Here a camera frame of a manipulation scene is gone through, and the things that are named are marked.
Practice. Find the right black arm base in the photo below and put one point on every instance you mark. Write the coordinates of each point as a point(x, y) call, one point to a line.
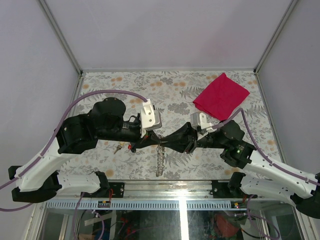
point(228, 189)

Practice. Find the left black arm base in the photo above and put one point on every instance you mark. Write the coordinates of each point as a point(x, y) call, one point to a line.
point(108, 189)

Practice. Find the magenta folded cloth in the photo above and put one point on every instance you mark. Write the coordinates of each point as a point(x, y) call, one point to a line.
point(221, 97)

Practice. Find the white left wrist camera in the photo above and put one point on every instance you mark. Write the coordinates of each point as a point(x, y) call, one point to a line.
point(150, 118)

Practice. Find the metal ring key organizer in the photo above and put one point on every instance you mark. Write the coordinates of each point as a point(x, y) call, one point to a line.
point(160, 160)

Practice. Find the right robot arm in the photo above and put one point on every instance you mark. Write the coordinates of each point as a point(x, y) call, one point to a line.
point(282, 182)

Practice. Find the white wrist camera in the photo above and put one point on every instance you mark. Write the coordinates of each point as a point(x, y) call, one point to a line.
point(150, 118)
point(198, 121)

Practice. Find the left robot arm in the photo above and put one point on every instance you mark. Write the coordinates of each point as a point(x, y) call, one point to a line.
point(105, 121)

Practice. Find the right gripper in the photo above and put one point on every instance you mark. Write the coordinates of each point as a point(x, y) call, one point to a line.
point(184, 139)

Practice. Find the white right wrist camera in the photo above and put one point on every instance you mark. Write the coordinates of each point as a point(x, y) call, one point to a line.
point(198, 121)

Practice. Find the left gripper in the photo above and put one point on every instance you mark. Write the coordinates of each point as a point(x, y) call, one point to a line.
point(152, 139)

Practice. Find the aluminium front rail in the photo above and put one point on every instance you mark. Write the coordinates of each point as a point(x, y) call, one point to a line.
point(153, 195)

